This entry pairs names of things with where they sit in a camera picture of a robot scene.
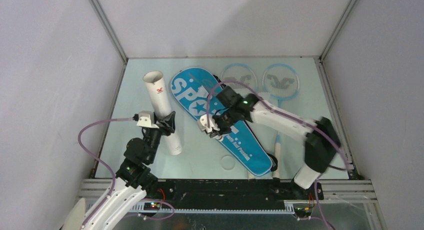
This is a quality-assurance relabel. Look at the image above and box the blue badminton racket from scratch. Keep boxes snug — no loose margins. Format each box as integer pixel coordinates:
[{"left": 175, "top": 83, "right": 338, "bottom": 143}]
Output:
[
  {"left": 262, "top": 63, "right": 300, "bottom": 180},
  {"left": 220, "top": 63, "right": 258, "bottom": 96}
]

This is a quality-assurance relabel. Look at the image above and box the purple cable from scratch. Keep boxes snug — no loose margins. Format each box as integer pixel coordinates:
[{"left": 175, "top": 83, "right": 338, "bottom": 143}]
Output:
[
  {"left": 205, "top": 81, "right": 352, "bottom": 230},
  {"left": 78, "top": 117, "right": 140, "bottom": 230}
]

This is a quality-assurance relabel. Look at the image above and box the shuttlecock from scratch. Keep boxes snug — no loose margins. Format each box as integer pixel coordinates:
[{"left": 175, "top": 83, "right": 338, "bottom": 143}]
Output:
[{"left": 209, "top": 130, "right": 225, "bottom": 142}]

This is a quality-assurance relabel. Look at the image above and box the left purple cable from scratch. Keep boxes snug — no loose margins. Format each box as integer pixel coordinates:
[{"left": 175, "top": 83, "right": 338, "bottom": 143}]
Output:
[{"left": 78, "top": 117, "right": 140, "bottom": 230}]

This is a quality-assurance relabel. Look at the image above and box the left blue badminton racket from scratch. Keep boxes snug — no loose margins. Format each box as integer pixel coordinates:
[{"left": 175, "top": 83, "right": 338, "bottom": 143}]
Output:
[{"left": 220, "top": 63, "right": 258, "bottom": 96}]

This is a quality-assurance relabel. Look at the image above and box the white shuttlecock tube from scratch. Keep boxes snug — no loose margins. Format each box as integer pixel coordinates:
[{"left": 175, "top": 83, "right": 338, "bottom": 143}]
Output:
[{"left": 142, "top": 71, "right": 182, "bottom": 156}]

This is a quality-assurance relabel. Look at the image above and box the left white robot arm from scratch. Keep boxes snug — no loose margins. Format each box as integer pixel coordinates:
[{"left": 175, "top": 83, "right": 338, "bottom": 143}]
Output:
[{"left": 61, "top": 111, "right": 176, "bottom": 230}]

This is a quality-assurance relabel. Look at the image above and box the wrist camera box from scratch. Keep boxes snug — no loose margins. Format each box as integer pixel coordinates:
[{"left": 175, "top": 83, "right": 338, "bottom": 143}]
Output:
[
  {"left": 136, "top": 110, "right": 159, "bottom": 129},
  {"left": 197, "top": 114, "right": 220, "bottom": 134}
]

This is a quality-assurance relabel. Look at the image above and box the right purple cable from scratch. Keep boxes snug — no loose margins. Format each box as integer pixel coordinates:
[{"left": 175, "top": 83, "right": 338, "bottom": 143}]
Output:
[{"left": 205, "top": 81, "right": 352, "bottom": 230}]

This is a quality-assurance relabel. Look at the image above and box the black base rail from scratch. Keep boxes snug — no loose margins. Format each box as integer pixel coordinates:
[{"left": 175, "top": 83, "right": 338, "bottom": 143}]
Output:
[{"left": 147, "top": 179, "right": 314, "bottom": 211}]

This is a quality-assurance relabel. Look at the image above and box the right blue badminton racket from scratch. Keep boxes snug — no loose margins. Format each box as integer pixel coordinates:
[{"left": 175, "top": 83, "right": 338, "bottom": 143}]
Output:
[{"left": 262, "top": 63, "right": 300, "bottom": 180}]

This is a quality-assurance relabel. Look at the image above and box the clear plastic tube lid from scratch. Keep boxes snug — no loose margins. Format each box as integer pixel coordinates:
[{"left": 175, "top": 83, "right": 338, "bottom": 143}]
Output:
[{"left": 220, "top": 155, "right": 236, "bottom": 171}]

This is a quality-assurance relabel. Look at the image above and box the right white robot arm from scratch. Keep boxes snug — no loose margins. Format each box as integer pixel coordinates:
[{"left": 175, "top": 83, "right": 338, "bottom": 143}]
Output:
[{"left": 202, "top": 86, "right": 341, "bottom": 199}]

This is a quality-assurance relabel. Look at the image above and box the blue racket cover bag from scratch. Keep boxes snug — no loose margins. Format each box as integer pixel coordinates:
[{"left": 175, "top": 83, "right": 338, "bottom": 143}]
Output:
[{"left": 170, "top": 67, "right": 278, "bottom": 177}]

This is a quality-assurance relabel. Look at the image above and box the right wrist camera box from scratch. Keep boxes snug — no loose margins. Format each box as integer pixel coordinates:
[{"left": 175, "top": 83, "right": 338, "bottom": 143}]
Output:
[{"left": 197, "top": 114, "right": 220, "bottom": 134}]

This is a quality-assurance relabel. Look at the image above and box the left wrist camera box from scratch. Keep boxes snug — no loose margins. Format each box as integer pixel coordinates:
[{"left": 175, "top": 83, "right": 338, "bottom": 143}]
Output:
[{"left": 136, "top": 110, "right": 159, "bottom": 129}]

